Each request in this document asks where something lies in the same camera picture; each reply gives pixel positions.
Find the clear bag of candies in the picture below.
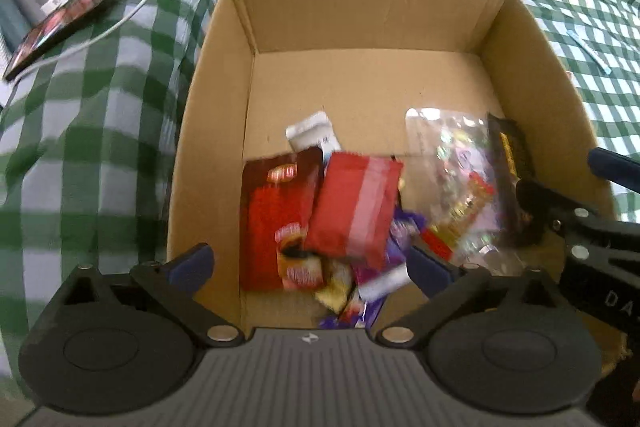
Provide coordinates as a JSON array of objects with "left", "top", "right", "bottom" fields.
[{"left": 404, "top": 107, "right": 521, "bottom": 275}]

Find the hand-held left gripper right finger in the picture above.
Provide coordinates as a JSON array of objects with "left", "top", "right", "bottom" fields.
[{"left": 376, "top": 245, "right": 576, "bottom": 348}]

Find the purple pink snack packet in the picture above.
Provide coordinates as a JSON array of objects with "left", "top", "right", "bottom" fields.
[{"left": 320, "top": 264, "right": 415, "bottom": 330}]

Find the red snack packet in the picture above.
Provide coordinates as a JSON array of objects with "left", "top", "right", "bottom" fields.
[{"left": 304, "top": 152, "right": 405, "bottom": 270}]

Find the dark red snack pack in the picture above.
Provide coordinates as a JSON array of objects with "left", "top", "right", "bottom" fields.
[{"left": 240, "top": 147, "right": 326, "bottom": 293}]

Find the black smartphone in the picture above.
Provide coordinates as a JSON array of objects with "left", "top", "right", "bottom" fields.
[{"left": 2, "top": 0, "right": 121, "bottom": 82}]

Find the green checked blanket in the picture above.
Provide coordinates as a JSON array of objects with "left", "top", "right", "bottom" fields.
[{"left": 0, "top": 0, "right": 640, "bottom": 403}]

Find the smartphone with white cable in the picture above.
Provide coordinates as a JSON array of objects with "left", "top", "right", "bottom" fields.
[{"left": 0, "top": 0, "right": 163, "bottom": 108}]

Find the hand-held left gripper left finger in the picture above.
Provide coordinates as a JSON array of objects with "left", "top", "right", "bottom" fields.
[{"left": 45, "top": 243, "right": 243, "bottom": 348}]

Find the light blue stick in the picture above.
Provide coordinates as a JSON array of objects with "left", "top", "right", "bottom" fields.
[{"left": 567, "top": 29, "right": 612, "bottom": 75}]

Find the brown cardboard box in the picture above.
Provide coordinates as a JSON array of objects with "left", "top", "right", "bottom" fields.
[{"left": 165, "top": 0, "right": 628, "bottom": 375}]

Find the black snack packet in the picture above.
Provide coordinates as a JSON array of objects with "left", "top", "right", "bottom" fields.
[{"left": 487, "top": 114, "right": 556, "bottom": 248}]

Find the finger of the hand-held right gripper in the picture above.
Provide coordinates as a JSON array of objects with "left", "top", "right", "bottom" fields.
[
  {"left": 516, "top": 179, "right": 640, "bottom": 260},
  {"left": 587, "top": 148, "right": 640, "bottom": 195}
]

